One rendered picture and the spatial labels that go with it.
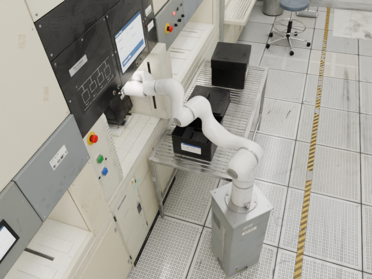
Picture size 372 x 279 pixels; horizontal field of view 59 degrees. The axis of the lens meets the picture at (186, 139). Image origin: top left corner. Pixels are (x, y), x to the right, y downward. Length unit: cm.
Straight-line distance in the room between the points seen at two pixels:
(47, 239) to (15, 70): 104
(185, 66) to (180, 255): 154
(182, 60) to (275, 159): 129
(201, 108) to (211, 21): 184
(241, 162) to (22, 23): 109
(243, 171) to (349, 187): 173
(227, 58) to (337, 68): 222
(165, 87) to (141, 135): 60
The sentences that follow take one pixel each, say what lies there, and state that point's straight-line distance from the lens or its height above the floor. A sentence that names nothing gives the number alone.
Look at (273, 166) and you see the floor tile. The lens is 319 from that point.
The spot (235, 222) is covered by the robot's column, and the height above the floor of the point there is 76.
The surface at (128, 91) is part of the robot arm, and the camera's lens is 204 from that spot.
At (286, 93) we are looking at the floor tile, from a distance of 404.
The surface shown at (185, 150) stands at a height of 82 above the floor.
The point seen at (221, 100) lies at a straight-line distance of 248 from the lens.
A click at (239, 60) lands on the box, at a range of 265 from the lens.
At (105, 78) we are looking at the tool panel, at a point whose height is 154.
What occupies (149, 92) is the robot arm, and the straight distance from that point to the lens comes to 188.
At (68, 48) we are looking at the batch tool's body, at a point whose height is 179.
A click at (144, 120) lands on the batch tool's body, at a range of 236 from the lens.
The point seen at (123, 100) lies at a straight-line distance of 221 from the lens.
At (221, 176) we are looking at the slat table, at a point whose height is 76.
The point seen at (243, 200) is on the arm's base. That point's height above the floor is 84.
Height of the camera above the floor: 243
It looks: 46 degrees down
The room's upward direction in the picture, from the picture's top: 5 degrees counter-clockwise
